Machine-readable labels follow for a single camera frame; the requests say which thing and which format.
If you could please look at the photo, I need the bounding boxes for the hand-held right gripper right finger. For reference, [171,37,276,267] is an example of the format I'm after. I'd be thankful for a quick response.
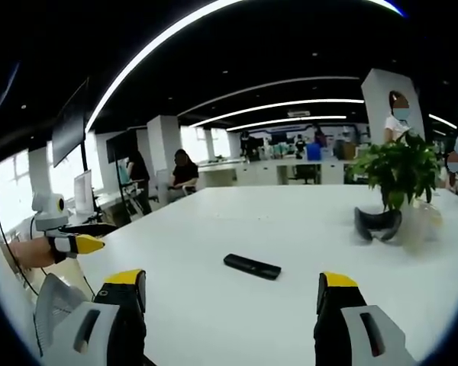
[314,271,419,366]

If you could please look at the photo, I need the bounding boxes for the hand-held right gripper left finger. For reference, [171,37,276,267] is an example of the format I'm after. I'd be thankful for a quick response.
[55,268,148,366]

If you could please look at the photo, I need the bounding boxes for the black remote control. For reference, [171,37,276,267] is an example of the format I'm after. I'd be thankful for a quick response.
[223,252,282,281]

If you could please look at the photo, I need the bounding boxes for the white desk monitor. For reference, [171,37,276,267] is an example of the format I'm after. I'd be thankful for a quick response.
[73,169,95,215]

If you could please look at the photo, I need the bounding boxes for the small black screen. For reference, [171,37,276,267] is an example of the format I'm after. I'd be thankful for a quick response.
[105,130,139,162]

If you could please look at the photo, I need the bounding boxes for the black headset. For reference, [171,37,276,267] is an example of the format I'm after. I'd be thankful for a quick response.
[353,206,403,242]

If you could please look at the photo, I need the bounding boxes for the clear plastic wrapper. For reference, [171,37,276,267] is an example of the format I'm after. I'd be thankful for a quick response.
[399,201,444,253]

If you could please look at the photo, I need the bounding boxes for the black office chair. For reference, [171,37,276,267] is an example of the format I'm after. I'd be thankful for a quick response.
[289,163,318,185]

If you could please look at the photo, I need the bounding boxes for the green potted plant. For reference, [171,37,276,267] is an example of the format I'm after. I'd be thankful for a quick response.
[346,130,440,215]

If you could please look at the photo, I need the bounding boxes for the white counter row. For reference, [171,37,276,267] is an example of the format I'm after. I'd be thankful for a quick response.
[196,157,369,187]

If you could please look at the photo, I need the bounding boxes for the blue bin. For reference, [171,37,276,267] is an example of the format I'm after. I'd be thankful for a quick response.
[305,142,324,162]

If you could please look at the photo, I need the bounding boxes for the long curved ceiling light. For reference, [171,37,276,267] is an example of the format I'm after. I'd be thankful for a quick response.
[83,0,410,133]

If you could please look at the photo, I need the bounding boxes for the white ceiling light strip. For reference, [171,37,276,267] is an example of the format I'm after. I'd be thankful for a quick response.
[226,114,347,133]
[189,98,366,129]

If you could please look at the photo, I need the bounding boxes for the black cable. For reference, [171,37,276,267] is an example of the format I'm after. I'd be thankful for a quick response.
[0,178,39,297]

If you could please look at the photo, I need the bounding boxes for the large black wall screen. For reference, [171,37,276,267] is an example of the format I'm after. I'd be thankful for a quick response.
[50,77,89,169]

